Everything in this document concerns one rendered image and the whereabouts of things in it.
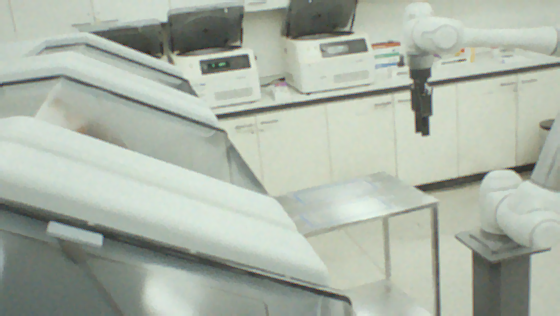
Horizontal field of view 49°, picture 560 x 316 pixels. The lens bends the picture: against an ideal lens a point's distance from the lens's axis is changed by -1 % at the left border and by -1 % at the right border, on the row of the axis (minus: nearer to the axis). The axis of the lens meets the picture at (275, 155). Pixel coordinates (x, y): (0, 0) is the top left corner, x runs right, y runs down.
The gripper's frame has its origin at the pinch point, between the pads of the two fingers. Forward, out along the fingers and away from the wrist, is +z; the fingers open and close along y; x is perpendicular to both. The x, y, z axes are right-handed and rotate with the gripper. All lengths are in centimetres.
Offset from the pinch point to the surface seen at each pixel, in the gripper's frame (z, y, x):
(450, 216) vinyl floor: 120, 172, -103
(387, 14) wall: -13, 282, -111
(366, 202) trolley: 38, 32, 10
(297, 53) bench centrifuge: 1, 228, -19
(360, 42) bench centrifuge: -1, 224, -65
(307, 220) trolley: 38, 26, 37
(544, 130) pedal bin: 77, 195, -194
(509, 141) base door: 90, 219, -181
